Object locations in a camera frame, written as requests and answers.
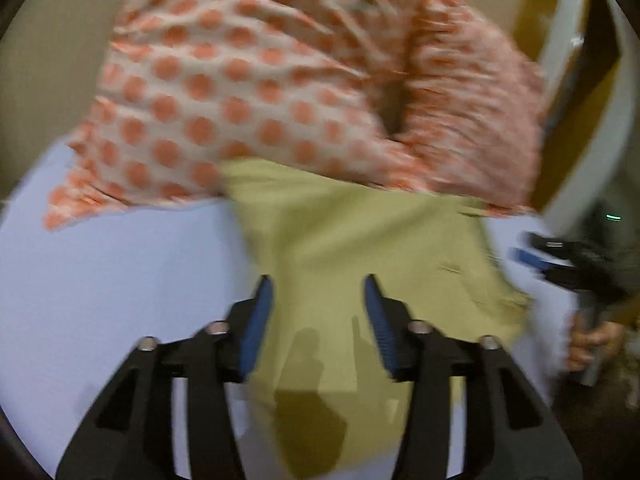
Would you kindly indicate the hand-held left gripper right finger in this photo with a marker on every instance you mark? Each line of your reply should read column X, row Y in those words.
column 380, row 317

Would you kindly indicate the person's right hand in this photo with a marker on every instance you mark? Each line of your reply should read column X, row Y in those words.
column 592, row 342

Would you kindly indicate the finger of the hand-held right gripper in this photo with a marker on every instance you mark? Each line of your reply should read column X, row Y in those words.
column 537, row 244
column 531, row 259

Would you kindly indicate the white curved headboard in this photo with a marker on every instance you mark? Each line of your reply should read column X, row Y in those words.
column 585, row 110

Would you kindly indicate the yellow-green pants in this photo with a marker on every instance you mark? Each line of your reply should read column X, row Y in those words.
column 360, row 265

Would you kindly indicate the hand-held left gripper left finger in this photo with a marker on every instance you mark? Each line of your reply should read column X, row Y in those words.
column 257, row 317

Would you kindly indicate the orange polka dot pillow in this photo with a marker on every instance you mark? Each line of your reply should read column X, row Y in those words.
column 280, row 85

